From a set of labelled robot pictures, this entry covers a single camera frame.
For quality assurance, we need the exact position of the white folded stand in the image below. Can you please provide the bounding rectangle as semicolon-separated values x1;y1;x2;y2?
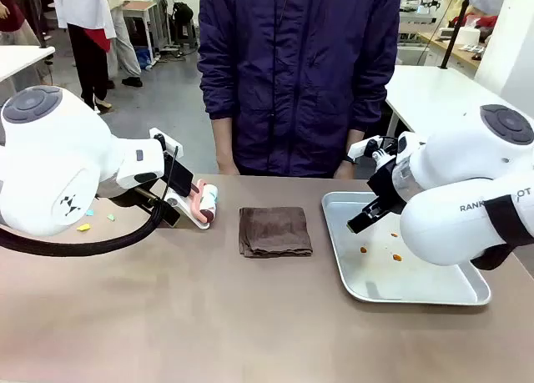
164;190;212;231

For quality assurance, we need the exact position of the black left arm cable sleeve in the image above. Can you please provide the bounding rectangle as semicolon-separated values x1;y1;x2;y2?
0;145;181;258

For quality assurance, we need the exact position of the black arm cable sleeve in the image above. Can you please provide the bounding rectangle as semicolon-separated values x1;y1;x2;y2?
0;145;181;258
470;194;530;272

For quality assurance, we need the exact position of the silver metal tray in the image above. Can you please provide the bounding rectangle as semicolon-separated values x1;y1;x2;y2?
320;190;493;307

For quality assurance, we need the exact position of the grey plastic stool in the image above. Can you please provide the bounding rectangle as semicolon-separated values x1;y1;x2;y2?
172;22;199;50

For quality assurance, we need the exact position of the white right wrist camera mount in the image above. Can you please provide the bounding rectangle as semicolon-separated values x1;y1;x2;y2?
346;135;398;164

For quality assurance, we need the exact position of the person left hand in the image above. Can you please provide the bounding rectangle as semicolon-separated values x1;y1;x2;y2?
333;161;356;180

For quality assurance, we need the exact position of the black right arm cable sleeve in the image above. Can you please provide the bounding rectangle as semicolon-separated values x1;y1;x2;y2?
470;194;530;272

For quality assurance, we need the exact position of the white side table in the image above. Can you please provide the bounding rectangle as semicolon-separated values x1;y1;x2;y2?
0;44;57;84

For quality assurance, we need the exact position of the person in light trousers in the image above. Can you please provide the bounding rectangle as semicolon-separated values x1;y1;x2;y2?
105;0;144;88

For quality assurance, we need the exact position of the wooden desk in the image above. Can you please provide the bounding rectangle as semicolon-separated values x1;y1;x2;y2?
416;31;488;80

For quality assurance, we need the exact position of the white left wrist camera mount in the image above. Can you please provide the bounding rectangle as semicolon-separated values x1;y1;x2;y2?
149;127;184;155

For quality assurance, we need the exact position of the brown cloth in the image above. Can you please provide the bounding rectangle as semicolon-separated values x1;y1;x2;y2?
238;206;315;259

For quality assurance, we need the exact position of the person in beige skirt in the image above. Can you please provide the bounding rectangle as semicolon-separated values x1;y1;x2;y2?
0;0;43;83

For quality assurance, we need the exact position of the wood top workbench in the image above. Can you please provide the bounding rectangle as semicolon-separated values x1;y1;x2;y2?
120;0;163;68

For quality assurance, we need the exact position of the person right forearm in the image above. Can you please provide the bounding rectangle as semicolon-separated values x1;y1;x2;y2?
211;117;235;153

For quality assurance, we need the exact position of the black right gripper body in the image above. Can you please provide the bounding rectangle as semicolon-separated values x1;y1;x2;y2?
360;159;409;218

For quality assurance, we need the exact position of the black backpack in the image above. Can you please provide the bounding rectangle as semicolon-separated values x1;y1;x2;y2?
171;1;195;25

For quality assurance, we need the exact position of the purple jacket torso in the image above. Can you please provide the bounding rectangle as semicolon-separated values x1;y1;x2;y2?
196;0;402;179

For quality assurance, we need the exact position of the person in white coat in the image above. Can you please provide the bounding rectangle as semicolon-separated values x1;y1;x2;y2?
51;0;118;111

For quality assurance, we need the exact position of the pink handled lint roller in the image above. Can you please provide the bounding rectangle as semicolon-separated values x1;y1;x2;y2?
189;179;219;224

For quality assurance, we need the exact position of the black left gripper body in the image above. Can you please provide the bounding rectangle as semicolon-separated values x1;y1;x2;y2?
164;159;195;197

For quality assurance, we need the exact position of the red cloth bundle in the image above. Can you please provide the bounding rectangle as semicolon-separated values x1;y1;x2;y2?
474;14;500;30

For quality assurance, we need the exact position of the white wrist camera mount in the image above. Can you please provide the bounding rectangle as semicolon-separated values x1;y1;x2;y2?
149;127;184;155
346;135;398;164

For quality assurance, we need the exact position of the black camera pole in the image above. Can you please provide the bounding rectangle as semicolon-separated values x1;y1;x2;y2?
29;0;50;50

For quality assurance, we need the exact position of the black slanted pole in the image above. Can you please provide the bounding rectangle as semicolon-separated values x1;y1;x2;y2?
439;0;477;70

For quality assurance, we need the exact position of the white paper roll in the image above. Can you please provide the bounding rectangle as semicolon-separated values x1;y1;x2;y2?
458;25;483;47

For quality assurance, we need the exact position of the person right hand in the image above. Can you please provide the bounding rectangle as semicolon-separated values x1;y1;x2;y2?
216;148;242;177

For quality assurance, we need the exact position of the person left forearm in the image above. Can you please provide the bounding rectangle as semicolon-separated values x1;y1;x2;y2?
344;128;365;159

